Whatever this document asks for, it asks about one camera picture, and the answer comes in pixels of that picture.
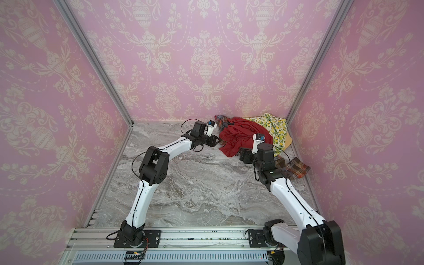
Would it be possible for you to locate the plaid flannel cloth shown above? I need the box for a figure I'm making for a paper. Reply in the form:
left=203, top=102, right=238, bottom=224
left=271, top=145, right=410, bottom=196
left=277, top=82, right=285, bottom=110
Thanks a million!
left=214, top=115, right=311, bottom=182

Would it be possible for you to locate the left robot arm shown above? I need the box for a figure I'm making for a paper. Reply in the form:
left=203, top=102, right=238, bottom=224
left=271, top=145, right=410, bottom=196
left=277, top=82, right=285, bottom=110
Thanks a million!
left=114, top=120, right=220, bottom=248

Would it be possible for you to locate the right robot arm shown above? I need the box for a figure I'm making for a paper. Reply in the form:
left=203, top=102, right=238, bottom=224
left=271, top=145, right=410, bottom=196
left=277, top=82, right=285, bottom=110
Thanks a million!
left=240, top=141, right=346, bottom=265

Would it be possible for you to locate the red cloth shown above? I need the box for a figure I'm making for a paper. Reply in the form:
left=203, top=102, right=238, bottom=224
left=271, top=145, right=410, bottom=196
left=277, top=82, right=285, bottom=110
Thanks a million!
left=215, top=115, right=273, bottom=157

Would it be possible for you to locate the lemon print cloth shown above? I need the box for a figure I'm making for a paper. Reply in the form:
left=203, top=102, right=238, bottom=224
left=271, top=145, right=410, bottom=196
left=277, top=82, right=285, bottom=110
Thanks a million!
left=246, top=113, right=288, bottom=156

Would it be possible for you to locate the tan cloth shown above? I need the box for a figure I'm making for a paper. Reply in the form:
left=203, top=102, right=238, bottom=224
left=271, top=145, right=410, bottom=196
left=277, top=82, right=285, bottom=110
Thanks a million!
left=284, top=133, right=293, bottom=149

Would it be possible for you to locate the perforated metal vent strip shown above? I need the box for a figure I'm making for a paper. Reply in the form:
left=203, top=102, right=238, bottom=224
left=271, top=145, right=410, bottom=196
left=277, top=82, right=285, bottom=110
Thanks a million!
left=72, top=250, right=268, bottom=265

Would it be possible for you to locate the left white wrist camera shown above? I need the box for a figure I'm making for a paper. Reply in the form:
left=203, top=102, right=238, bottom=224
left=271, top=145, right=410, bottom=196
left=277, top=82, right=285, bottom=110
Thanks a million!
left=206, top=120, right=217, bottom=136

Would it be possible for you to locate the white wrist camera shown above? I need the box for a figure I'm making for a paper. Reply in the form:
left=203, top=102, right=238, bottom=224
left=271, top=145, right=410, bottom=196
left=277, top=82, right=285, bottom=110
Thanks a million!
left=206, top=120, right=217, bottom=136
left=252, top=133, right=265, bottom=154

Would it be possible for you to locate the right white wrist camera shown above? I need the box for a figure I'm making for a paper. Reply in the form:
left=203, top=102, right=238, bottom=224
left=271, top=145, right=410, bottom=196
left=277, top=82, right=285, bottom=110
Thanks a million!
left=252, top=133, right=265, bottom=154

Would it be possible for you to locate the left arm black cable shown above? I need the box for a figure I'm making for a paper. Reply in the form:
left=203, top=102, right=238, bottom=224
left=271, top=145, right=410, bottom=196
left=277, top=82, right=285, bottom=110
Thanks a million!
left=131, top=118, right=208, bottom=180

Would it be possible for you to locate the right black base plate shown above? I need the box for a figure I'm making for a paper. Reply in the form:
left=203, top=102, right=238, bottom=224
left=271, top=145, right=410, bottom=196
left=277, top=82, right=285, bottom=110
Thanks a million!
left=244, top=229, right=283, bottom=250

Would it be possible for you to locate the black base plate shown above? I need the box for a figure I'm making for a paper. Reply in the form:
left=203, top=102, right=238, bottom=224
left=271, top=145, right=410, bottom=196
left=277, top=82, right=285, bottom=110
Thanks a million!
left=244, top=229, right=283, bottom=250
left=113, top=230, right=162, bottom=249

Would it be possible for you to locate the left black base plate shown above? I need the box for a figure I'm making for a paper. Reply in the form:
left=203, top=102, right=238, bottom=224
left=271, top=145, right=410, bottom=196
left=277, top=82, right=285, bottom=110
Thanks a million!
left=113, top=230, right=162, bottom=249

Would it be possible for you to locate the aluminium front rail frame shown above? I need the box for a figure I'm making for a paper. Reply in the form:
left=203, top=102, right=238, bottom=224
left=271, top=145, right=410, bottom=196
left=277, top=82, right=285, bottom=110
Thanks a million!
left=59, top=226, right=300, bottom=265

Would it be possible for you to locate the left aluminium corner post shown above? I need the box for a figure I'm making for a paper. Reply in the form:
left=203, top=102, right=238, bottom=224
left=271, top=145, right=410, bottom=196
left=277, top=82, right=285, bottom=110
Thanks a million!
left=53, top=0, right=134, bottom=127

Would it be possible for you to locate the aluminium corner post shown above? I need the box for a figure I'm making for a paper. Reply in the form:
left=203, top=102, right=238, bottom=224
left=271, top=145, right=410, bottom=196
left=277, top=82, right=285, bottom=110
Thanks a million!
left=287, top=0, right=354, bottom=125
left=53, top=0, right=134, bottom=127

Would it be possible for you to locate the right aluminium corner post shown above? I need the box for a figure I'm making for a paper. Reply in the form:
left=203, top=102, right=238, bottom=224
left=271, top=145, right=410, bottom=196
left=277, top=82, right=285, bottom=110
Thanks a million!
left=287, top=0, right=354, bottom=125

